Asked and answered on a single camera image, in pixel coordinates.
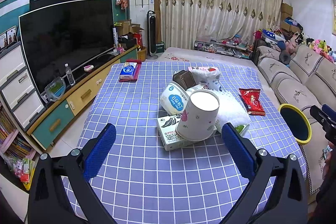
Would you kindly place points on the white green carton box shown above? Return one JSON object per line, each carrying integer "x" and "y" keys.
{"x": 166, "y": 127}

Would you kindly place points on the pink strawberry milk carton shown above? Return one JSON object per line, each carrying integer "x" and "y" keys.
{"x": 208, "y": 76}

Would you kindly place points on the beige curtain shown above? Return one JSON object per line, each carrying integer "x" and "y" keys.
{"x": 185, "y": 21}

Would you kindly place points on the glass bowl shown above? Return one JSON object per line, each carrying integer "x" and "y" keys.
{"x": 55, "y": 90}

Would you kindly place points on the large black television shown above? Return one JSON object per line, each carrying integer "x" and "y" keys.
{"x": 69, "y": 33}

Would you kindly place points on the blue tissue pack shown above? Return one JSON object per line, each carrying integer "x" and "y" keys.
{"x": 128, "y": 71}

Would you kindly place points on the white blue yogurt tub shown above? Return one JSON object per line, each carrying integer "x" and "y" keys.
{"x": 174, "y": 99}

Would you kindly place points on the blue checkered tablecloth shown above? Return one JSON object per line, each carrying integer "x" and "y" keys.
{"x": 141, "y": 182}

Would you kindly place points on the white drawer unit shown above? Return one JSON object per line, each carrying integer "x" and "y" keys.
{"x": 18, "y": 88}

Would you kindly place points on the cardboard boxes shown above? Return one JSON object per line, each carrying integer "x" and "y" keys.
{"x": 287, "y": 22}

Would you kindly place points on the red snack packet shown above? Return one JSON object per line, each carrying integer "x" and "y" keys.
{"x": 250, "y": 98}

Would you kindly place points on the brown plastic container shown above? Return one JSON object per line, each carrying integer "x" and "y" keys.
{"x": 185, "y": 79}

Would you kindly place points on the red tray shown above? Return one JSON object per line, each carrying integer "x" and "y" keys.
{"x": 139, "y": 63}

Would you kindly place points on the white plastic bag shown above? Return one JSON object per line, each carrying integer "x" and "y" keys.
{"x": 230, "y": 111}

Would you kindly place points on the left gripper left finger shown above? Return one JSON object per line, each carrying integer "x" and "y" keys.
{"x": 48, "y": 200}

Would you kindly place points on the clear water bottle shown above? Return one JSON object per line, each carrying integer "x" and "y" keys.
{"x": 69, "y": 75}

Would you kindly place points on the tv cabinet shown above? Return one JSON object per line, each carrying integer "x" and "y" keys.
{"x": 61, "y": 113}

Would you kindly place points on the beige sofa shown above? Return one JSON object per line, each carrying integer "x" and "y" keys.
{"x": 308, "y": 80}

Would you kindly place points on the black tower fan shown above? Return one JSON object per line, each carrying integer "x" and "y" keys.
{"x": 151, "y": 35}

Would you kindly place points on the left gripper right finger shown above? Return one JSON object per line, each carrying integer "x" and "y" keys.
{"x": 275, "y": 192}

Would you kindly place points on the white paper cup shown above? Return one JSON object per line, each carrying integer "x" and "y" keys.
{"x": 197, "y": 122}

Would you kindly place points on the yellow rimmed trash bin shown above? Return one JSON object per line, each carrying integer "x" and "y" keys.
{"x": 297, "y": 122}

